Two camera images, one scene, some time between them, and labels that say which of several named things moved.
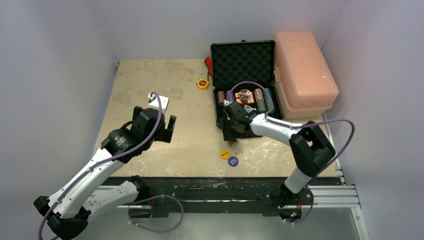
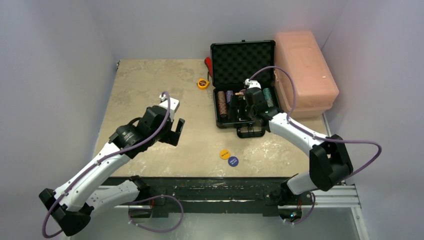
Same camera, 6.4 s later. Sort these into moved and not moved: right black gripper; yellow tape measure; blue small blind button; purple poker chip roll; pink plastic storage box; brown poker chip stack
Moved: right black gripper; brown poker chip stack
Not moved: purple poker chip roll; pink plastic storage box; yellow tape measure; blue small blind button
